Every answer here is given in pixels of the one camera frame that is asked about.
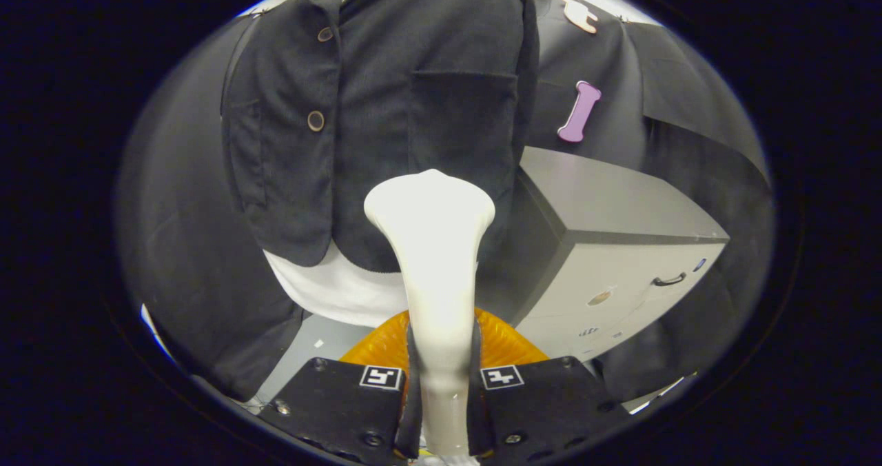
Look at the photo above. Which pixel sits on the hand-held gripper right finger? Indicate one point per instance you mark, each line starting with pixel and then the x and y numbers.
pixel 477 418

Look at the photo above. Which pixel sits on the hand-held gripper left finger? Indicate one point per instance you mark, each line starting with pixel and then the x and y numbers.
pixel 412 418

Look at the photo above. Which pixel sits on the white garment steamer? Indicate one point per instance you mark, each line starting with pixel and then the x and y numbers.
pixel 434 259

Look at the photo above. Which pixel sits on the black jacket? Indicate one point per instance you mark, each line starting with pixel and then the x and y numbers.
pixel 427 107

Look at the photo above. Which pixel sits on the grey cabinet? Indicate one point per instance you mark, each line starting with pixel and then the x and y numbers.
pixel 599 204

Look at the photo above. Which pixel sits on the black backdrop cloth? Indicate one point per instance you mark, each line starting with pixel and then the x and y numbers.
pixel 186 245

